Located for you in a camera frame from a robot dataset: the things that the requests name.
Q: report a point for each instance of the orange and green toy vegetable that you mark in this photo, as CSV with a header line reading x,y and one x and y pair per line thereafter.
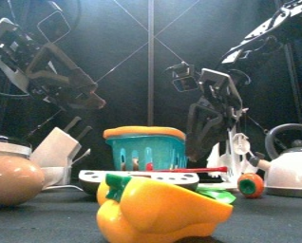
x,y
251,186

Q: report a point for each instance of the yellow toy bell pepper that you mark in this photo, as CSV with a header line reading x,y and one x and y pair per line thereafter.
x,y
158,212

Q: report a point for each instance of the green toy leaf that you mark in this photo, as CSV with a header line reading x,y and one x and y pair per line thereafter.
x,y
220,194

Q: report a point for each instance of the white toy knife block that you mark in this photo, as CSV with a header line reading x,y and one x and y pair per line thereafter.
x,y
54,148

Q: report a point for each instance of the tan toy egg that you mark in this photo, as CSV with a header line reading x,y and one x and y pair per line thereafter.
x,y
13,182

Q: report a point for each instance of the white toy pot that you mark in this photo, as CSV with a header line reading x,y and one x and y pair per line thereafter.
x,y
7,149

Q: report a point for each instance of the white plastic toy rack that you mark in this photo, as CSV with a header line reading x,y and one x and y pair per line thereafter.
x,y
231,158

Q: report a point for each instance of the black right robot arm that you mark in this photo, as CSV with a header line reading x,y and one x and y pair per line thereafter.
x,y
272,28

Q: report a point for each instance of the red toy utensil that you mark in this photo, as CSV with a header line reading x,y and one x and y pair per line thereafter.
x,y
188,170

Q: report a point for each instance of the grey vertical frame pole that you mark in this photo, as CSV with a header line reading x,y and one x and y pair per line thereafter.
x,y
150,63

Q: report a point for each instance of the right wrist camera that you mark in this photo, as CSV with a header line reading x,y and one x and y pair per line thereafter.
x,y
185,79

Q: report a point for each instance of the dark pot lid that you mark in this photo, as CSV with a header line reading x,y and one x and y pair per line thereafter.
x,y
7,139

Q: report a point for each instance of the teal basket with orange rim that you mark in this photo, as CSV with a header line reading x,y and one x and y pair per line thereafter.
x,y
148,152

